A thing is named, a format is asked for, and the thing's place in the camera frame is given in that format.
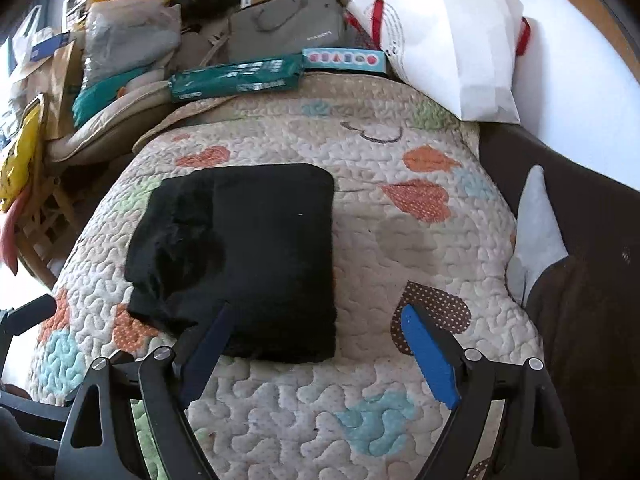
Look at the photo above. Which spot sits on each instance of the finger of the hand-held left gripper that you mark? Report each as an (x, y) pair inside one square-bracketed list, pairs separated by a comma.
[(30, 312)]

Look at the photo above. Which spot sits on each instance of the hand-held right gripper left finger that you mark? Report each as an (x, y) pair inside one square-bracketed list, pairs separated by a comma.
[(205, 355)]

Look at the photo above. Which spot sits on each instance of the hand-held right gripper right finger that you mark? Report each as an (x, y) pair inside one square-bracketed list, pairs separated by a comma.
[(430, 355)]

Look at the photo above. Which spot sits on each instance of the black pants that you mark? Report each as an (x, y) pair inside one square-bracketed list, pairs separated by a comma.
[(260, 240)]

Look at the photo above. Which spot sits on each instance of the pink seat cushion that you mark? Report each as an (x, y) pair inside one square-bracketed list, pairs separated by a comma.
[(10, 240)]

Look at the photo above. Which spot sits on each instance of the wooden chair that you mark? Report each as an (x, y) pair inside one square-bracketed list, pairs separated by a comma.
[(45, 220)]

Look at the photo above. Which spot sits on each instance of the quilted heart-print blanket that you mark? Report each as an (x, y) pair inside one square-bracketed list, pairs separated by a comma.
[(320, 410)]

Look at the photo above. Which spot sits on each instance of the yellow pillow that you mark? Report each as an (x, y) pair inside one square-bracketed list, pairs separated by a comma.
[(20, 160)]

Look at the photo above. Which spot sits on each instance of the person's foot in grey sock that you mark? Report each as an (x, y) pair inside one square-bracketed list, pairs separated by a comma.
[(540, 225)]

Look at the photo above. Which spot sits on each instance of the brown paper bag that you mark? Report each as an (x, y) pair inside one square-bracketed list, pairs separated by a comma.
[(60, 90)]

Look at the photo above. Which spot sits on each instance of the dark brown sofa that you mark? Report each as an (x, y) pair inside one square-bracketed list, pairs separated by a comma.
[(590, 195)]

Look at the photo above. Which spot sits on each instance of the blue cardboard box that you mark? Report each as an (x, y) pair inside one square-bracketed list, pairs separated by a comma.
[(50, 47)]

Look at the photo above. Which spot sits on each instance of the long green box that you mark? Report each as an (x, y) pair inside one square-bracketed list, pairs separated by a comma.
[(235, 77)]

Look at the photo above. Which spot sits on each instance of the clear bag of grey cloth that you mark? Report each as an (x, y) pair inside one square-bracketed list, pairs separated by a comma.
[(130, 40)]

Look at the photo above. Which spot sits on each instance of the light blue dotted box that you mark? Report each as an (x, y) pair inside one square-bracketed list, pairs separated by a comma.
[(345, 60)]

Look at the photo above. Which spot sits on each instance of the white paper bag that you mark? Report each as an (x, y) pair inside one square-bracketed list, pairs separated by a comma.
[(450, 45)]

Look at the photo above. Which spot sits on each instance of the grey laptop bag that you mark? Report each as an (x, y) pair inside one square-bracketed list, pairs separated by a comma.
[(290, 25)]

